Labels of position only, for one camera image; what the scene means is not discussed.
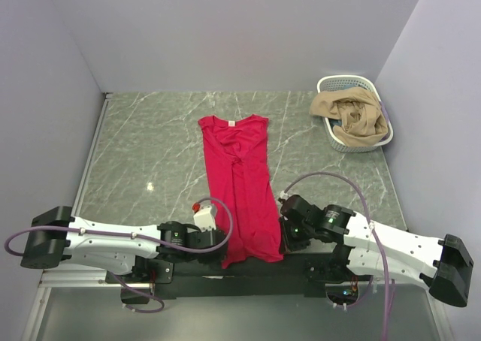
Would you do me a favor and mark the red t-shirt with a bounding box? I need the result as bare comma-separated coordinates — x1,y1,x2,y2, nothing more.
198,114,283,269

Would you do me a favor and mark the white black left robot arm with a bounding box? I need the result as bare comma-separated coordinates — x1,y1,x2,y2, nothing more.
20,205,231,282

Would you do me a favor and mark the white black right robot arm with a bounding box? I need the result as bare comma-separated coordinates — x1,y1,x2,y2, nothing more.
279,195,474,307

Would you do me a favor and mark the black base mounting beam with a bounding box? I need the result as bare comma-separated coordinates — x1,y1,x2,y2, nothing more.
121,246,370,300

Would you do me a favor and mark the tan t-shirt in basket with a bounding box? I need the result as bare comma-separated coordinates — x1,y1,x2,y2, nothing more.
310,87,389,147

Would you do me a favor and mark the white perforated laundry basket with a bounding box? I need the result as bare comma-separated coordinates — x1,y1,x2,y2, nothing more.
310,74,394,153

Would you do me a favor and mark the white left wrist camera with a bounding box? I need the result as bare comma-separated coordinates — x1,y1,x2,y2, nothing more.
192,203,217,231

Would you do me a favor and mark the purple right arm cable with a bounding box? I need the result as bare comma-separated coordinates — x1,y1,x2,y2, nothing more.
281,171,395,341

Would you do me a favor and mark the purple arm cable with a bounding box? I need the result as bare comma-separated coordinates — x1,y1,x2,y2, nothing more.
281,171,395,341
5,196,236,314

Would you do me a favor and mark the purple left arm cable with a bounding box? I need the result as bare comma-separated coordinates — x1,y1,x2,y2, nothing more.
5,196,236,314

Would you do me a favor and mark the aluminium frame rail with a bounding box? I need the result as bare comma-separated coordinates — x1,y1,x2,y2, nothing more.
38,257,437,289

